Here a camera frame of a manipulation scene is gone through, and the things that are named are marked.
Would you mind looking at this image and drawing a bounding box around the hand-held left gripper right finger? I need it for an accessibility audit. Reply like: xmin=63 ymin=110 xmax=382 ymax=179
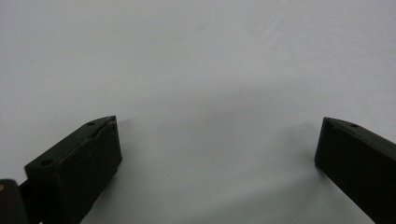
xmin=314 ymin=117 xmax=396 ymax=224

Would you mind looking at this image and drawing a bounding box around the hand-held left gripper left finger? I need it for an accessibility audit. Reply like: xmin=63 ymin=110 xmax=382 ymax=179
xmin=24 ymin=115 xmax=123 ymax=224

